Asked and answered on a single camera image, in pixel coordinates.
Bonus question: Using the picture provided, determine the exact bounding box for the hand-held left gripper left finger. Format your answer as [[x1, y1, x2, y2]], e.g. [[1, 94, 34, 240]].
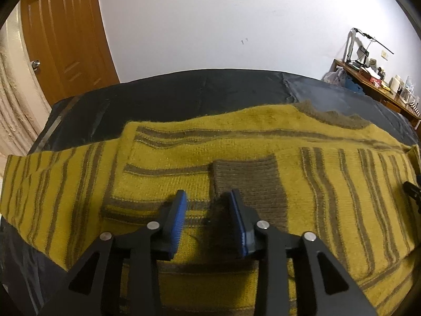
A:
[[38, 189, 188, 316]]

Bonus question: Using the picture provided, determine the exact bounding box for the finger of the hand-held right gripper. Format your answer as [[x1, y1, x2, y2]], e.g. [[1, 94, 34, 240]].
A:
[[403, 179, 421, 205]]

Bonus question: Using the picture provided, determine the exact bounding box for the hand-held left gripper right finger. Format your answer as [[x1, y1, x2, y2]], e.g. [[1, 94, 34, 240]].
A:
[[228, 189, 377, 316]]

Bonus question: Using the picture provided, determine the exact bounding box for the yellow striped knit sweater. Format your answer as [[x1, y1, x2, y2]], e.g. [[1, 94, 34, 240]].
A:
[[0, 100, 421, 316]]

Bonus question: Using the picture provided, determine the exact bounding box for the brown wooden desk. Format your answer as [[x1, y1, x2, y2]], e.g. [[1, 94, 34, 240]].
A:
[[332, 58, 421, 129]]

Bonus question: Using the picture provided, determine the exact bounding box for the red box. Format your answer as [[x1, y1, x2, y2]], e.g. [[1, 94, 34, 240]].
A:
[[360, 67, 382, 84]]

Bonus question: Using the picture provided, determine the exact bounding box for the blue storage box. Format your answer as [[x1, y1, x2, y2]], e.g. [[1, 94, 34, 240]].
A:
[[344, 76, 365, 95]]

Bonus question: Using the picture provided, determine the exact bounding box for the clear plastic bag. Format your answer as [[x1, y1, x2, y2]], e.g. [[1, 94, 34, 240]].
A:
[[322, 69, 347, 88]]

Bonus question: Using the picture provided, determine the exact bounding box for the black desk lamp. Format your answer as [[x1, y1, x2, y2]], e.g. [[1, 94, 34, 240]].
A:
[[345, 28, 394, 63]]

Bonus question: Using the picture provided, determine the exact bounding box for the cream quilted mattress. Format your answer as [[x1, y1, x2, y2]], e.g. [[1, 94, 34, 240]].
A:
[[0, 7, 51, 157]]

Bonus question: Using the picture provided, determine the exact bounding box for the brown wooden door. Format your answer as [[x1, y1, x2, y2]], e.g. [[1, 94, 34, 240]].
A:
[[20, 0, 121, 106]]

